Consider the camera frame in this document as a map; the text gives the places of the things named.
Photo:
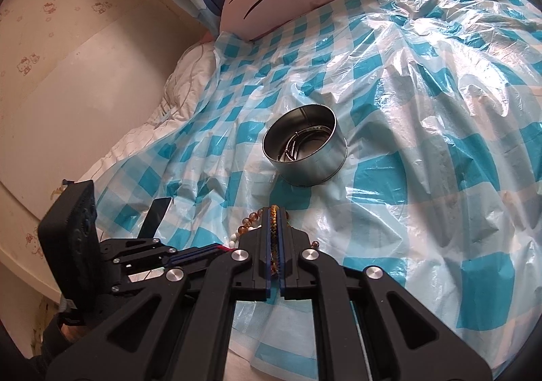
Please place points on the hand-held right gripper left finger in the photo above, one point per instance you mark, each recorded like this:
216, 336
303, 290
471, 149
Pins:
267, 245

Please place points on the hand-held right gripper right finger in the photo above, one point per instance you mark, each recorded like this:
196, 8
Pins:
283, 254

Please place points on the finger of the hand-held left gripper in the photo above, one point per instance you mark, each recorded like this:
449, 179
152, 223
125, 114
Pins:
142, 284
139, 247

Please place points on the round metal tin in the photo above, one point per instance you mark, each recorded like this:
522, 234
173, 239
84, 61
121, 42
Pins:
313, 169

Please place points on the person's left forearm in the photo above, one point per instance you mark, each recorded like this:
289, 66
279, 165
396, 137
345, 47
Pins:
46, 347

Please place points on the silver metal bangles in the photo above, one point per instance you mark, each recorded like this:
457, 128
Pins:
292, 152

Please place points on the blue white checked plastic sheet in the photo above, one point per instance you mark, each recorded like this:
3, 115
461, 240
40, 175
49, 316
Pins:
423, 152

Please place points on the white quilt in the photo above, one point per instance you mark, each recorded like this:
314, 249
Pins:
186, 80

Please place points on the cream cat print bed frame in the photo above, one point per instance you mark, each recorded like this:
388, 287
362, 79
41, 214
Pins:
84, 46

